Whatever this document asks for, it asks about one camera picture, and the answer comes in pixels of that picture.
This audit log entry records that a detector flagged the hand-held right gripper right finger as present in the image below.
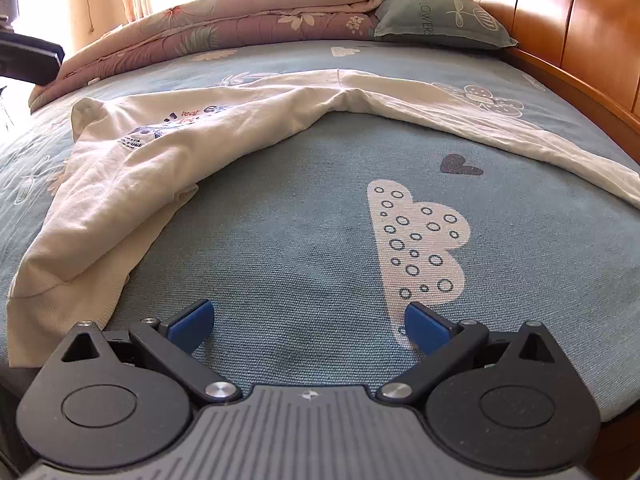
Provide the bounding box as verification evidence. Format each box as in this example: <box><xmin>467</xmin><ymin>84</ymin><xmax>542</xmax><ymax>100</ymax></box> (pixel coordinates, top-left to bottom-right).
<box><xmin>376</xmin><ymin>303</ymin><xmax>576</xmax><ymax>406</ymax></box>

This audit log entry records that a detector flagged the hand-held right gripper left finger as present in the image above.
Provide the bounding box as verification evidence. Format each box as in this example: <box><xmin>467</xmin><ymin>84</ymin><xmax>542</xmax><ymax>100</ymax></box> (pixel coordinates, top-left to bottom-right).
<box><xmin>62</xmin><ymin>299</ymin><xmax>242</xmax><ymax>407</ymax></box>

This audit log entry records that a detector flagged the white printed sweatshirt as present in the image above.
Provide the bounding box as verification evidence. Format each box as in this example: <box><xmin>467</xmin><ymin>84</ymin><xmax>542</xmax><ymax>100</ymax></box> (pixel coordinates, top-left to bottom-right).
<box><xmin>7</xmin><ymin>67</ymin><xmax>640</xmax><ymax>368</ymax></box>

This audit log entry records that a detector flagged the bed with blue floral sheet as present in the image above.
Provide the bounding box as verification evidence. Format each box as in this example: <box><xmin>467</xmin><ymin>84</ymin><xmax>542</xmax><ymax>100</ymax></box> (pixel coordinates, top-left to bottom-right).
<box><xmin>0</xmin><ymin>37</ymin><xmax>640</xmax><ymax>421</ymax></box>

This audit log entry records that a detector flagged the folded pink floral quilt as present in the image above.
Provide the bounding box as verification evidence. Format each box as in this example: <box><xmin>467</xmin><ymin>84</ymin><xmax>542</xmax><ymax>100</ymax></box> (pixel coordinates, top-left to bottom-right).
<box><xmin>30</xmin><ymin>0</ymin><xmax>436</xmax><ymax>111</ymax></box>

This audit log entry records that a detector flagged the green flower print pillow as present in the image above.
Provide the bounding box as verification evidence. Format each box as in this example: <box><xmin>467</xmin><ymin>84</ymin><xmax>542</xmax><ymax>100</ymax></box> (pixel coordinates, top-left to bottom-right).
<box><xmin>374</xmin><ymin>0</ymin><xmax>518</xmax><ymax>51</ymax></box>

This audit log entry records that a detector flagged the wooden headboard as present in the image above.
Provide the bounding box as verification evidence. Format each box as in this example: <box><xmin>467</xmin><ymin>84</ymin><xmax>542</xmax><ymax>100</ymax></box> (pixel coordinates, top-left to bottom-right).
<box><xmin>432</xmin><ymin>0</ymin><xmax>640</xmax><ymax>161</ymax></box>

